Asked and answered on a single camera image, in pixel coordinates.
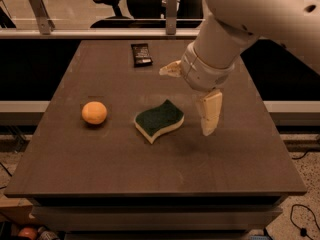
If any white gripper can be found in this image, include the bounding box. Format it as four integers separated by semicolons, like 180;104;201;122
159;43;234;136

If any green and yellow sponge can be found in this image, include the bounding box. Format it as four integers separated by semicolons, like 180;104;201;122
134;100;184;144

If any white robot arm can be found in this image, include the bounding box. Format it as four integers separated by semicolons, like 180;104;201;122
160;0;320;136

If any black rxbar chocolate packet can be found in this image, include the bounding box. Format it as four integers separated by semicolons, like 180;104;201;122
131;43;153;67

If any black office chair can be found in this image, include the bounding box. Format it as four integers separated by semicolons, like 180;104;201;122
91;0;203;28

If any orange fruit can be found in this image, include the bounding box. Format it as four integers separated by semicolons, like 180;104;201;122
81;101;108;125

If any orange object under table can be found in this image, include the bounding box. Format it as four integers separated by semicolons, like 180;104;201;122
18;227;38;240

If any middle metal railing bracket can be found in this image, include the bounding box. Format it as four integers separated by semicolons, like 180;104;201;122
166;0;177;35

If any metal railing bracket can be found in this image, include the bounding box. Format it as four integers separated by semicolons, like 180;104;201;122
166;0;177;35
28;0;55;35

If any left metal railing bracket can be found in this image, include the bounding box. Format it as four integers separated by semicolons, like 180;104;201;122
28;0;55;35

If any black cable on floor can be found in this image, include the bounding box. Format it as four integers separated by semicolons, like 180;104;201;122
289;203;320;240

